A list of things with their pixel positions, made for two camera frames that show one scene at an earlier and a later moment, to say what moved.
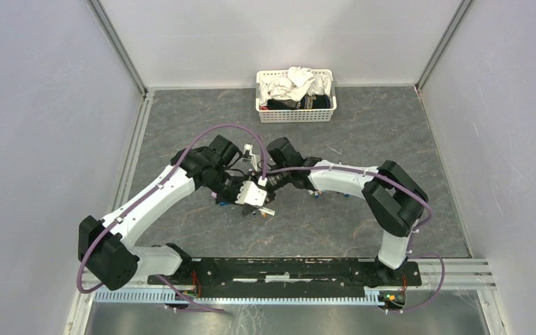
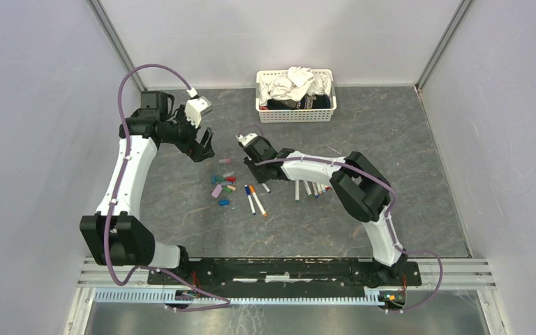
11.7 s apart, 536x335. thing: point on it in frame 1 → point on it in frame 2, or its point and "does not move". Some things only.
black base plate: [291, 278] does not move
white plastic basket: [318, 115] does not move
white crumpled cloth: [292, 85] does not move
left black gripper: [232, 199] → [203, 151]
